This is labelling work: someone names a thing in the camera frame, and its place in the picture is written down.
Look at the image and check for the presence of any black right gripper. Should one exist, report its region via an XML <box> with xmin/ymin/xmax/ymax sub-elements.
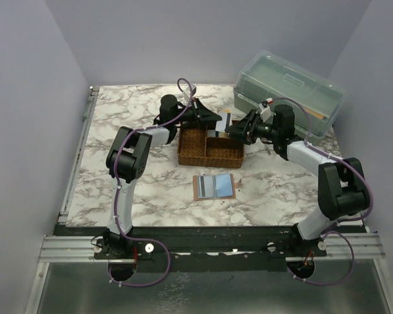
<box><xmin>225</xmin><ymin>109</ymin><xmax>280</xmax><ymax>146</ymax></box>

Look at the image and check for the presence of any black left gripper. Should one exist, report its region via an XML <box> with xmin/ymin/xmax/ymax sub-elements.
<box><xmin>172</xmin><ymin>97</ymin><xmax>221</xmax><ymax>129</ymax></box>

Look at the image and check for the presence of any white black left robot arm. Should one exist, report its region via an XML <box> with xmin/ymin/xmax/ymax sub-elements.
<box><xmin>103</xmin><ymin>94</ymin><xmax>222</xmax><ymax>258</ymax></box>

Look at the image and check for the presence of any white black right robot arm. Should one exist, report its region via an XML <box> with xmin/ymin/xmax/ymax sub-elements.
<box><xmin>225</xmin><ymin>105</ymin><xmax>373</xmax><ymax>256</ymax></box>

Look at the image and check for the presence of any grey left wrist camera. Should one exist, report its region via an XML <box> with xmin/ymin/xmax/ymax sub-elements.
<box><xmin>182</xmin><ymin>84</ymin><xmax>197</xmax><ymax>102</ymax></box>

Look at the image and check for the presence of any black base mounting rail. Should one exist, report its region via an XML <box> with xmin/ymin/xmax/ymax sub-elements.
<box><xmin>54</xmin><ymin>224</ymin><xmax>326</xmax><ymax>273</ymax></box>

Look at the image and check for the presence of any brown woven divided basket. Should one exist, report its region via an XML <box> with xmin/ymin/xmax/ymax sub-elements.
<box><xmin>177</xmin><ymin>125</ymin><xmax>245</xmax><ymax>169</ymax></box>

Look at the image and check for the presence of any aluminium extrusion frame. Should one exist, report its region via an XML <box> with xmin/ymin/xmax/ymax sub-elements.
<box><xmin>28</xmin><ymin>85</ymin><xmax>392</xmax><ymax>313</ymax></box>

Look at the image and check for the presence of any clear lidded green toolbox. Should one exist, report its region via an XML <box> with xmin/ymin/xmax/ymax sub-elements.
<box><xmin>233</xmin><ymin>50</ymin><xmax>345</xmax><ymax>144</ymax></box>

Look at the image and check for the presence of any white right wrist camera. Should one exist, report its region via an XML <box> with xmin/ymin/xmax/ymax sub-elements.
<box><xmin>258</xmin><ymin>98</ymin><xmax>274</xmax><ymax>122</ymax></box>

